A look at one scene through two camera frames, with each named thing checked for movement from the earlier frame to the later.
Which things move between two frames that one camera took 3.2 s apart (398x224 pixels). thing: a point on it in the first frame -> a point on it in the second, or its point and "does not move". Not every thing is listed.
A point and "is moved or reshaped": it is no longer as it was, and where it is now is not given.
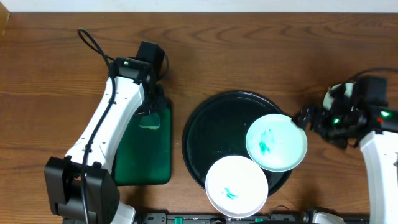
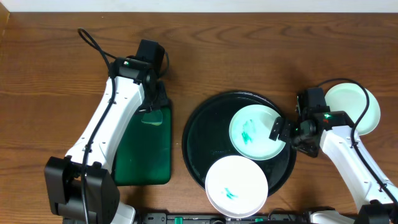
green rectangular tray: [144, 157] does not move
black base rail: [216, 218] does not move
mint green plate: [275, 144] is moved or reshaped
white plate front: [237, 186] does not move
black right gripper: [319, 122] -> [285, 135]
